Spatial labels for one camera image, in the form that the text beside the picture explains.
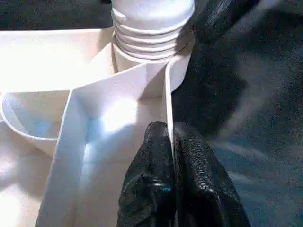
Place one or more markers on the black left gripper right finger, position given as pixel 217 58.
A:
pixel 201 179

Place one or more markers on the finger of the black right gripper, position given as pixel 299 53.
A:
pixel 217 19

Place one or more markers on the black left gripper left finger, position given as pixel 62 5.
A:
pixel 151 177

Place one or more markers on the white plastic table leg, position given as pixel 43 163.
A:
pixel 151 30

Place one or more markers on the white plastic table top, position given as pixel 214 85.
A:
pixel 106 99

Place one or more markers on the black work mat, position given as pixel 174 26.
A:
pixel 260 118

